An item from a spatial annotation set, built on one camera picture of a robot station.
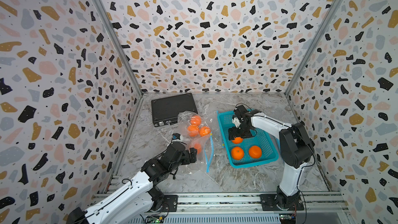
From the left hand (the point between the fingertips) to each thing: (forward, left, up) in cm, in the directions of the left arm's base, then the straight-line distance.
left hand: (192, 152), depth 79 cm
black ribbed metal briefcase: (+33, +21, -7) cm, 40 cm away
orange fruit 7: (+10, -26, -8) cm, 29 cm away
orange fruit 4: (+3, -3, -1) cm, 4 cm away
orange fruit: (+19, -1, +1) cm, 19 cm away
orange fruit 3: (+15, -6, -4) cm, 17 cm away
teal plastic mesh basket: (+6, -40, -9) cm, 41 cm away
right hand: (+13, -25, -9) cm, 29 cm away
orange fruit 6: (+2, -34, -7) cm, 35 cm away
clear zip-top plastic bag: (+7, -9, -5) cm, 13 cm away
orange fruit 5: (+2, -24, -7) cm, 25 cm away
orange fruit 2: (+16, +1, -4) cm, 16 cm away
